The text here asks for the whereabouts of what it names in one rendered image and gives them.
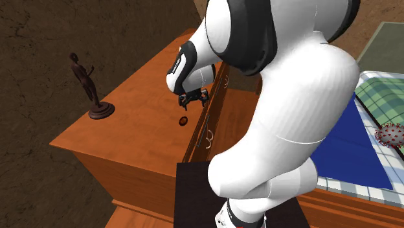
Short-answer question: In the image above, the green rug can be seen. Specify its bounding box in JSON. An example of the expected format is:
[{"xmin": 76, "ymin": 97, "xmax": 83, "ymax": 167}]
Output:
[{"xmin": 356, "ymin": 21, "xmax": 404, "ymax": 75}]

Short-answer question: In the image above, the dark robot stand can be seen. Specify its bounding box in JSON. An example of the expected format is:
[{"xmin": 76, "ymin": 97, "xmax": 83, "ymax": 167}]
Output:
[{"xmin": 173, "ymin": 160, "xmax": 311, "ymax": 228}]

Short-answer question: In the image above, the orange wooden chest of drawers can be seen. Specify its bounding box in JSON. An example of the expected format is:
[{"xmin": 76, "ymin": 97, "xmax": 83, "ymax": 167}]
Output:
[{"xmin": 49, "ymin": 28, "xmax": 264, "ymax": 228}]

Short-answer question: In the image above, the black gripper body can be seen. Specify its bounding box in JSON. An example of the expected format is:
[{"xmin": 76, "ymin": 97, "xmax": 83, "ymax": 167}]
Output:
[{"xmin": 185, "ymin": 89, "xmax": 204, "ymax": 104}]

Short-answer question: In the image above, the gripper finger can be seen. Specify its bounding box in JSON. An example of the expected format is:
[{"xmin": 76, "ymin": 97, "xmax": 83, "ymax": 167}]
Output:
[
  {"xmin": 178, "ymin": 94, "xmax": 189, "ymax": 111},
  {"xmin": 200, "ymin": 88, "xmax": 210, "ymax": 107}
]

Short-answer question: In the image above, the brown human figure statue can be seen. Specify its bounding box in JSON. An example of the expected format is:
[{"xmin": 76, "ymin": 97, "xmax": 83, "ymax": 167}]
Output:
[{"xmin": 69, "ymin": 52, "xmax": 116, "ymax": 120}]

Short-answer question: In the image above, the bed with blue blanket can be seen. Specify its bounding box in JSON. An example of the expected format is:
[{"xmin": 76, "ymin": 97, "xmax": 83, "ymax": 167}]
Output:
[{"xmin": 297, "ymin": 70, "xmax": 404, "ymax": 228}]

